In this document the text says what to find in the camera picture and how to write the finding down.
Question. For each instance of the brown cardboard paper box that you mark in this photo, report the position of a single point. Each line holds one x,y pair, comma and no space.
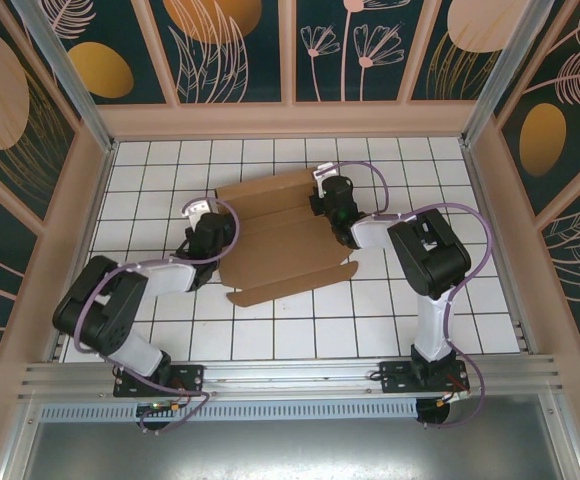
280,250

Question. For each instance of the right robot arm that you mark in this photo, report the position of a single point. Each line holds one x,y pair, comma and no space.
430,250

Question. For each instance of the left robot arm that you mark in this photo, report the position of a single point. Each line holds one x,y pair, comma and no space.
100,310

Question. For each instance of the small circuit board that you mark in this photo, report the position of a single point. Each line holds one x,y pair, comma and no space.
160,407

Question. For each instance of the grey metal sheet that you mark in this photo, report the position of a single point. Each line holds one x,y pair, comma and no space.
290,450

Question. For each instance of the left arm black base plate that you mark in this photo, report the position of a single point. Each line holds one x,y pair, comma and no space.
190,375

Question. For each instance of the aluminium mounting rail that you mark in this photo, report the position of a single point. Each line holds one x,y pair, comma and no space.
290,375

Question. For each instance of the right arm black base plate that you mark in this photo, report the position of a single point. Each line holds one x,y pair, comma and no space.
395,377

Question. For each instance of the aluminium frame post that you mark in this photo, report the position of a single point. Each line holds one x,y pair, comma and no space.
505,65
70,80

